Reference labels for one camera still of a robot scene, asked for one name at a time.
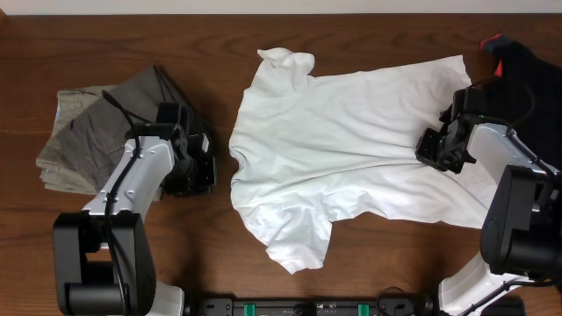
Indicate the black garment with red trim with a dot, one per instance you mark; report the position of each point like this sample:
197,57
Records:
527,94

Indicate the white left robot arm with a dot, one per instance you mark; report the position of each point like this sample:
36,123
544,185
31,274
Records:
103,263

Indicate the folded grey shorts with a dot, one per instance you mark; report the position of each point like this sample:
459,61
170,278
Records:
93,142

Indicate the white printed t-shirt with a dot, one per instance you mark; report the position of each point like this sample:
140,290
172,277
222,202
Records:
315,150

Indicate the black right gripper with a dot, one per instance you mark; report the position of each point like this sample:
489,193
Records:
423,154

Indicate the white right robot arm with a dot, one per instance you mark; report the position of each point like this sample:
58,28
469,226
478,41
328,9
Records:
520,238

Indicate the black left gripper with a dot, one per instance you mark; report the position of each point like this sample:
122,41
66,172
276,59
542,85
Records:
204,164

